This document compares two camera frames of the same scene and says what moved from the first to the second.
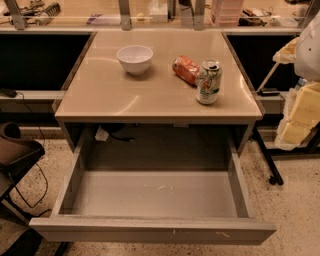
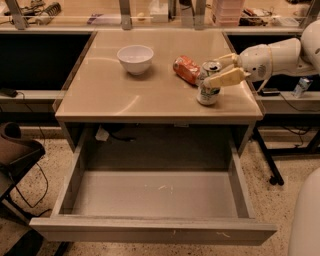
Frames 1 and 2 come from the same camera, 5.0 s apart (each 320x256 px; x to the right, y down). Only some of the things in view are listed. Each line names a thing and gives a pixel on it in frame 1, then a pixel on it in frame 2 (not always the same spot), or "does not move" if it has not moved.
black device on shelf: x=268 y=92 does not move
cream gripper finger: x=301 y=114 → x=229 y=77
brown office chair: x=16 y=152 does not move
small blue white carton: x=301 y=82 does not move
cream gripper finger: x=288 y=52 → x=230 y=59
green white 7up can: x=209 y=83 does not move
